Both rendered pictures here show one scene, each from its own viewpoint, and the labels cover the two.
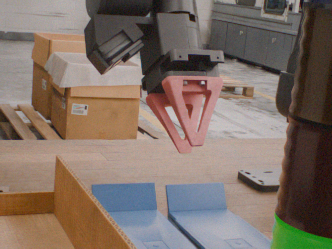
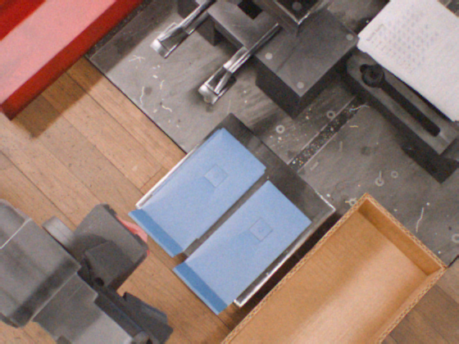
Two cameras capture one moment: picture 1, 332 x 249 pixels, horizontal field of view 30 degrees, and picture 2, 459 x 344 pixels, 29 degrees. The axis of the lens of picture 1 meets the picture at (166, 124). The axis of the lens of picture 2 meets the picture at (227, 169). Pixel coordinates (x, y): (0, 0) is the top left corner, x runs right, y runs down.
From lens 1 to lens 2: 102 cm
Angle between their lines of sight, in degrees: 85
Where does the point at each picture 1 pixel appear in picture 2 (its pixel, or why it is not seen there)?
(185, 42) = (107, 246)
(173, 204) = (177, 247)
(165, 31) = (118, 266)
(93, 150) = not seen: outside the picture
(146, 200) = (188, 269)
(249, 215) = (90, 201)
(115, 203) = (211, 292)
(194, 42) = (91, 240)
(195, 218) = (183, 224)
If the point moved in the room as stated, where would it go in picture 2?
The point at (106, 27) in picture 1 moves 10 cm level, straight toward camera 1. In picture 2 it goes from (156, 326) to (252, 274)
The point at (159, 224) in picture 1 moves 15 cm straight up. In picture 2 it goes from (218, 245) to (220, 218)
